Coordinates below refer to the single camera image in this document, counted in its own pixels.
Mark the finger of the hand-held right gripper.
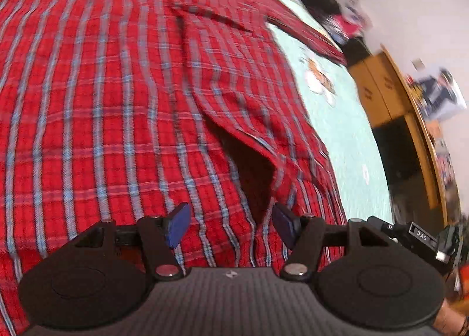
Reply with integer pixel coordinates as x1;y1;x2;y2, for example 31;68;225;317
366;216;409;239

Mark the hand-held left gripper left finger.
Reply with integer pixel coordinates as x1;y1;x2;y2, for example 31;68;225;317
75;202;192;281

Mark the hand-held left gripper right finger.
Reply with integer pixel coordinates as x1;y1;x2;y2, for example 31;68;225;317
272;203;391;281

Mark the red plaid shirt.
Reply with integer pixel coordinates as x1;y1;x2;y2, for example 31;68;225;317
0;0;349;336

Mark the person's right forearm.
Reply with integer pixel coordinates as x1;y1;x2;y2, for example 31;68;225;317
434;299;469;336

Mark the red cloth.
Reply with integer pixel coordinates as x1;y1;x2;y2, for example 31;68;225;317
454;263;469;293

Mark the mint quilted blanket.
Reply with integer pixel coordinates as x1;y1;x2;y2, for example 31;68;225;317
264;24;394;227

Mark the wooden desk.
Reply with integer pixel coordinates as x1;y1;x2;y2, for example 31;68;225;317
348;45;462;227

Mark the wall poster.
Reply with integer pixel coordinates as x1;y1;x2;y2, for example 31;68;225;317
414;67;468;120

